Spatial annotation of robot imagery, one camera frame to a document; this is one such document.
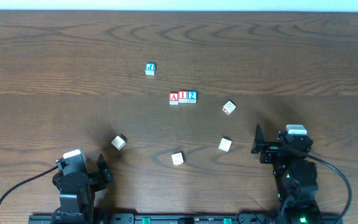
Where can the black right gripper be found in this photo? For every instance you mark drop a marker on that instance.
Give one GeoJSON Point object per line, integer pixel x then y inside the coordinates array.
{"type": "Point", "coordinates": [268, 149]}

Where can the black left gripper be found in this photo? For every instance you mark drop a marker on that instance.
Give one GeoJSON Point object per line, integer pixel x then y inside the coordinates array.
{"type": "Point", "coordinates": [95, 179]}

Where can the blue number 2 block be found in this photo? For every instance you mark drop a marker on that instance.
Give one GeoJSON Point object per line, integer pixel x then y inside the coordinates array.
{"type": "Point", "coordinates": [192, 97]}

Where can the red letter I block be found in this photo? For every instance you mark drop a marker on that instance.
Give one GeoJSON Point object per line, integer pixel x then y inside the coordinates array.
{"type": "Point", "coordinates": [183, 96]}

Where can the red letter A block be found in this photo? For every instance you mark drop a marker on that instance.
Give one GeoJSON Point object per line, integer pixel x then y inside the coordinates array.
{"type": "Point", "coordinates": [173, 98]}

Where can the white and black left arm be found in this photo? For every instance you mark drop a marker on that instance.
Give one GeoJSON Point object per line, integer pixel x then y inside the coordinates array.
{"type": "Point", "coordinates": [77, 207]}

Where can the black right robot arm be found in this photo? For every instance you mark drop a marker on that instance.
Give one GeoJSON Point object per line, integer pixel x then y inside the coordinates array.
{"type": "Point", "coordinates": [295, 177]}

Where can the plain wooden block left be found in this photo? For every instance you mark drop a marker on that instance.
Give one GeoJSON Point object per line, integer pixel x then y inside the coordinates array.
{"type": "Point", "coordinates": [119, 142]}

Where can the plain wooden block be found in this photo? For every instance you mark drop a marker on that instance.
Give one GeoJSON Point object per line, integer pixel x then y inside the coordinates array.
{"type": "Point", "coordinates": [119, 142]}
{"type": "Point", "coordinates": [178, 159]}
{"type": "Point", "coordinates": [225, 144]}

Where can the plain wooden block right centre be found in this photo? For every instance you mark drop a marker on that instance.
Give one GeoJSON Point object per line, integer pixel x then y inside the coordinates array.
{"type": "Point", "coordinates": [225, 144]}

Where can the red edged tilted wooden block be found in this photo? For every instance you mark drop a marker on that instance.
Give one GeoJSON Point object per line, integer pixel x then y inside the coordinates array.
{"type": "Point", "coordinates": [228, 108]}

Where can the plain wooden block bottom centre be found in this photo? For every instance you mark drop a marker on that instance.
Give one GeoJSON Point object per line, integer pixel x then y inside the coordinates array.
{"type": "Point", "coordinates": [178, 159]}

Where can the blue letter P block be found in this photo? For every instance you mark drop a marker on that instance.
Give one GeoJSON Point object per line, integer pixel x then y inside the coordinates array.
{"type": "Point", "coordinates": [150, 68]}

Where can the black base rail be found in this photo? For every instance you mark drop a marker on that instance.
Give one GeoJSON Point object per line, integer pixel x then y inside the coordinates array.
{"type": "Point", "coordinates": [128, 218]}

